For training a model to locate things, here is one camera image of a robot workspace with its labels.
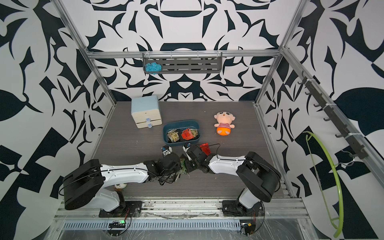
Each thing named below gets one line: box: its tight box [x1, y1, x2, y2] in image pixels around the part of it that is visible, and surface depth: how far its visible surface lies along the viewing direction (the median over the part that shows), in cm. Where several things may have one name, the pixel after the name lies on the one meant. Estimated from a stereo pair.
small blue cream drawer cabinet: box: [131, 95, 163, 129], surface depth 100 cm
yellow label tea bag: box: [166, 129, 180, 143], surface depth 101 cm
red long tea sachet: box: [199, 142, 211, 156], surface depth 97 cm
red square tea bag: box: [181, 128, 194, 141], surface depth 100 cm
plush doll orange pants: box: [213, 111, 236, 136], surface depth 103 cm
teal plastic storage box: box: [163, 119, 201, 146], surface depth 101 cm
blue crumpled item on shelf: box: [145, 62, 163, 75], surface depth 93 cm
